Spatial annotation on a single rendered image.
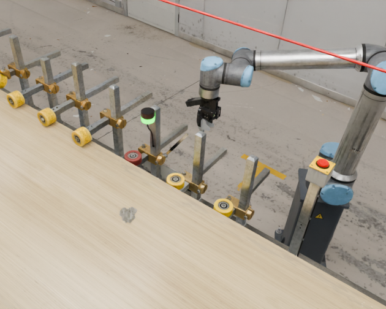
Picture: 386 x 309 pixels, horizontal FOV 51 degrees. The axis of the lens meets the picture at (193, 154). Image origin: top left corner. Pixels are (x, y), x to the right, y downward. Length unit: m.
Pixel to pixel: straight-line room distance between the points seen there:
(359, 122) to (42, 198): 1.34
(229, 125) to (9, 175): 2.25
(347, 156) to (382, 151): 1.92
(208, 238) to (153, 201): 0.29
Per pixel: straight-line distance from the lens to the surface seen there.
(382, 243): 3.05
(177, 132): 2.12
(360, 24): 4.06
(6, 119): 2.26
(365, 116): 1.81
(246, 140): 3.54
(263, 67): 1.83
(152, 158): 1.96
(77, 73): 2.11
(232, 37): 4.75
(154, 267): 1.49
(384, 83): 1.73
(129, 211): 1.64
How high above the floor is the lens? 2.13
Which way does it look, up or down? 40 degrees down
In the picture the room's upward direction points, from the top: 4 degrees clockwise
